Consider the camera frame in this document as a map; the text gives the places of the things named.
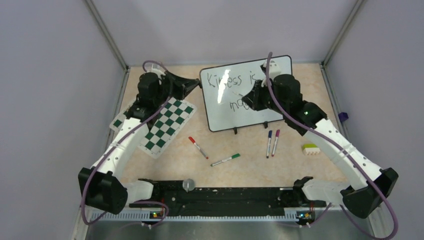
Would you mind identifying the purple block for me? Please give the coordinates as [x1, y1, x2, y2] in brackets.
[338, 112, 349, 123]

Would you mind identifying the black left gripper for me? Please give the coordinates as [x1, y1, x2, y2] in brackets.
[154, 70, 200, 106]

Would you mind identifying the aluminium frame rail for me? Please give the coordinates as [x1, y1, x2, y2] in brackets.
[71, 191, 394, 240]

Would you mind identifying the green white toy brick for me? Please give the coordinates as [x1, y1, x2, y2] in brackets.
[301, 143, 321, 156]

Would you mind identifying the green capped marker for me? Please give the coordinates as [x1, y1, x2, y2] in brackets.
[210, 153, 241, 167]

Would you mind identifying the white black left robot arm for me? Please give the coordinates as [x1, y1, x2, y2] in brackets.
[77, 70, 201, 215]

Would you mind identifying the white whiteboard black frame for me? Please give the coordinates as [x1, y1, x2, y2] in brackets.
[199, 58, 283, 132]

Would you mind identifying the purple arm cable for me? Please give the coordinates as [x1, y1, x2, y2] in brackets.
[264, 51, 399, 240]
[80, 60, 173, 229]

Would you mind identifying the green white chess mat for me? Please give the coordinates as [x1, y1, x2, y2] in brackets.
[110, 98, 197, 159]

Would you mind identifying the pink capped marker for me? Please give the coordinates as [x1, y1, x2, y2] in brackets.
[271, 129, 281, 157]

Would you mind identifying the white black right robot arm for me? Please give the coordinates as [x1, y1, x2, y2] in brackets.
[242, 60, 399, 219]

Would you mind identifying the red capped marker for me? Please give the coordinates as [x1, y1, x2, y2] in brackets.
[188, 136, 209, 159]

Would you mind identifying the blue capped marker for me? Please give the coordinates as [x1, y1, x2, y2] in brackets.
[265, 130, 273, 159]

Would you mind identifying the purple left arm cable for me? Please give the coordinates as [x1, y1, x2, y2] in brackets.
[80, 60, 173, 229]

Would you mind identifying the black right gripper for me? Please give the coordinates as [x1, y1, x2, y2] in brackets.
[243, 78, 288, 116]

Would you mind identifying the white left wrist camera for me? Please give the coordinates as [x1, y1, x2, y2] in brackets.
[150, 64, 164, 76]

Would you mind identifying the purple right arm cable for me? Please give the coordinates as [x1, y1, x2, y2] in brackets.
[264, 51, 399, 240]

